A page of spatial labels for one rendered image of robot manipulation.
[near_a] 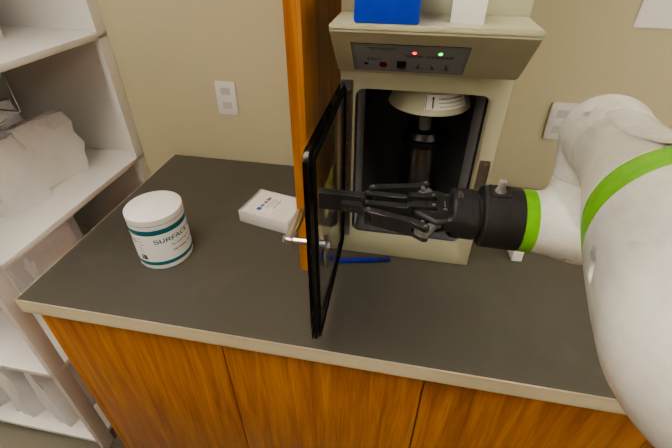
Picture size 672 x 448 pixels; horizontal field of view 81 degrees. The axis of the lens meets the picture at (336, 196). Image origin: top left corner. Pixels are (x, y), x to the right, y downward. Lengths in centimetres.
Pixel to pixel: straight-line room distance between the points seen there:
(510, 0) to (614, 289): 63
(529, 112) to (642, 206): 110
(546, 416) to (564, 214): 53
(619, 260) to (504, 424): 86
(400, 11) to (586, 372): 73
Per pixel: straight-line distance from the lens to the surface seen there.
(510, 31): 68
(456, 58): 72
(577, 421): 105
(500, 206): 59
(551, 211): 61
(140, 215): 101
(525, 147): 137
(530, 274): 108
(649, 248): 20
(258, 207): 114
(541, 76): 129
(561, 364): 93
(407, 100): 85
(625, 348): 20
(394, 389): 97
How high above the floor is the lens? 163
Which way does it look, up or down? 34 degrees down
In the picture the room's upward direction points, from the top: straight up
